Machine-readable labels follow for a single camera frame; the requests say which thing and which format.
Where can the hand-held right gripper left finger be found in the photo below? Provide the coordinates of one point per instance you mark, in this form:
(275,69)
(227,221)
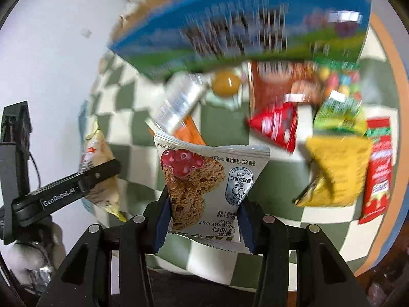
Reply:
(160,227)

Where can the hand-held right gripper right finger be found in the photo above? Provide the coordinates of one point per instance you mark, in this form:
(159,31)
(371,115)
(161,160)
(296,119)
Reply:
(248,230)

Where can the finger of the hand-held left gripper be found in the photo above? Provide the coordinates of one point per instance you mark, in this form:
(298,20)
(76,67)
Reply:
(100,174)

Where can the white yellow snack packet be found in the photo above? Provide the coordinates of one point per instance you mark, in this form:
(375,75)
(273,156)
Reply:
(96,147)

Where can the cranberry oat cookie packet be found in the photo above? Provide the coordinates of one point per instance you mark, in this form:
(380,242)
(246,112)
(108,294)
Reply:
(198,179)

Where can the cardboard box with blue print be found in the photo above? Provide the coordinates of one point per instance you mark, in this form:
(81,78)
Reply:
(223,12)

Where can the orange snack packet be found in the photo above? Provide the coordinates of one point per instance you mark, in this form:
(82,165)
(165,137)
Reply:
(191,132)

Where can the green white checkered blanket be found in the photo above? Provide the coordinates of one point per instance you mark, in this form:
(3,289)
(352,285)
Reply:
(223,128)

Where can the silver snack packet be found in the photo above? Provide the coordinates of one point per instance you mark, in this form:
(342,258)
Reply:
(179,102)

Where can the red snack packet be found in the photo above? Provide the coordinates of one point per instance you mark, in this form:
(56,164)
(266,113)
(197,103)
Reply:
(274,124)

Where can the long red green packet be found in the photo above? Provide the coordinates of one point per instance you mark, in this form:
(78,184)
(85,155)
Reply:
(378,172)

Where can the green snack packet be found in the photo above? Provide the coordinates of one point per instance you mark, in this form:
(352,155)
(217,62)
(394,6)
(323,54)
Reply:
(338,115)

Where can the brown snack packet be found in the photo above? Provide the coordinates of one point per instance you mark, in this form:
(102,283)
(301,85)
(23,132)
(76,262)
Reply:
(274,80)

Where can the colourful candy packet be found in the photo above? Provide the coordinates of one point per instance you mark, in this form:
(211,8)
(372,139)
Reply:
(342,80)

